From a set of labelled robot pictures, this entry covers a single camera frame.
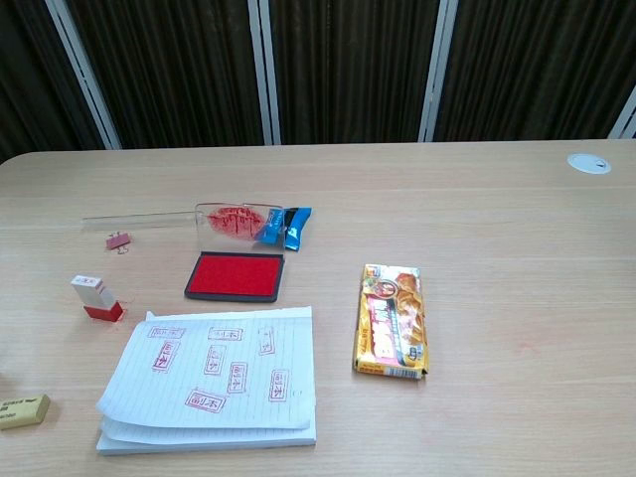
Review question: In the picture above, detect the white and red stamp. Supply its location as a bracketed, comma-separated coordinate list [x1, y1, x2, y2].
[70, 274, 125, 323]

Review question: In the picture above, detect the pink binder clip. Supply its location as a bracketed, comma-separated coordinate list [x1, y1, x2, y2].
[105, 231, 136, 255]

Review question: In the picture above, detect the small rectangular eraser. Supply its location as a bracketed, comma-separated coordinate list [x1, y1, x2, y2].
[0, 394, 52, 431]

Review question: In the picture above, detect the red ink pad case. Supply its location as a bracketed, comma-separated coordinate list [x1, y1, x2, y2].
[184, 202, 288, 304]

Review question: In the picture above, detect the white cable grommet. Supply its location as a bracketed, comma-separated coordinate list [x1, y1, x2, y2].
[566, 153, 612, 175]

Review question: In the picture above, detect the blue snack packet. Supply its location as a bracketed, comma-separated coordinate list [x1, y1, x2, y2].
[252, 206, 314, 253]

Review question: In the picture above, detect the yellow snack box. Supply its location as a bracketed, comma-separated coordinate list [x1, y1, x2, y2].
[352, 263, 431, 382]

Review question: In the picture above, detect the clear plastic ruler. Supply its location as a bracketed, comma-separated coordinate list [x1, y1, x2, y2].
[80, 210, 200, 236]

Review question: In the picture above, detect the lined white notepad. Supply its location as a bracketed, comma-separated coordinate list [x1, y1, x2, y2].
[95, 305, 318, 457]

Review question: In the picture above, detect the grey partition frame post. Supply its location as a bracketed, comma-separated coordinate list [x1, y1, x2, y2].
[608, 83, 636, 140]
[246, 0, 282, 146]
[44, 0, 123, 150]
[417, 0, 459, 143]

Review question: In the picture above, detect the black curtain panel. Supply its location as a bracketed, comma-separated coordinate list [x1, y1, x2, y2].
[434, 0, 636, 143]
[270, 0, 441, 146]
[0, 0, 108, 163]
[67, 0, 264, 149]

